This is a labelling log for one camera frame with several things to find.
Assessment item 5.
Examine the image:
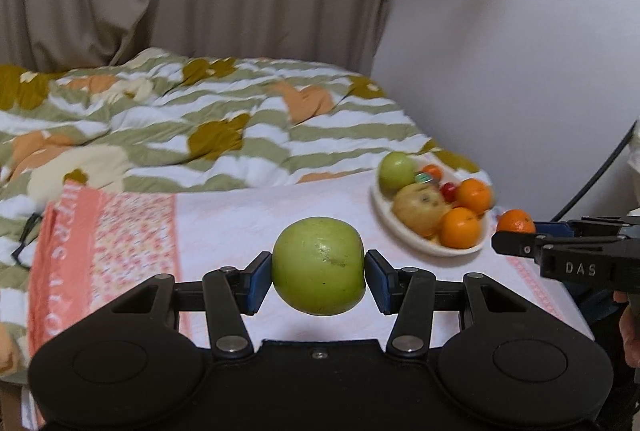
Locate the green apple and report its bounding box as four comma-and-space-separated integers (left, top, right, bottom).
377, 152, 417, 192
271, 217, 366, 316

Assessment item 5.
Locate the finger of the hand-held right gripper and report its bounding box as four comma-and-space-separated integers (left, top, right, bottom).
491, 231, 621, 258
534, 214, 640, 240

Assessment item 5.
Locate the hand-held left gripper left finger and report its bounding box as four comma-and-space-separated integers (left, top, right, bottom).
107, 251, 274, 358

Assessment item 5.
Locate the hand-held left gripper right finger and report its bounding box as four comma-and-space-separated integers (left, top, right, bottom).
364, 249, 534, 358

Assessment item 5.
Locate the black strap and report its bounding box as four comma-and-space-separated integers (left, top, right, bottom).
12, 211, 43, 268

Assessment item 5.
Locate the pink floral towel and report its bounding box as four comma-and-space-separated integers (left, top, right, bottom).
27, 178, 596, 362

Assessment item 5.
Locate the floral striped blanket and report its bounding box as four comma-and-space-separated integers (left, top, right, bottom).
0, 47, 493, 382

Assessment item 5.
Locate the black cable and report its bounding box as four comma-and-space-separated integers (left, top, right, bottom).
550, 118, 640, 223

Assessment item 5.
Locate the yellow red apple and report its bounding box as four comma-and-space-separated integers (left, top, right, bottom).
391, 182, 453, 239

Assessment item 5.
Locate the person's right hand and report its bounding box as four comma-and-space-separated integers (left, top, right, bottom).
619, 306, 640, 368

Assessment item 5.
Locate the white oval dish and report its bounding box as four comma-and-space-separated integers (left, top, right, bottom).
370, 151, 496, 258

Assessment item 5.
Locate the large orange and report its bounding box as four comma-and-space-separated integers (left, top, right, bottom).
439, 207, 485, 249

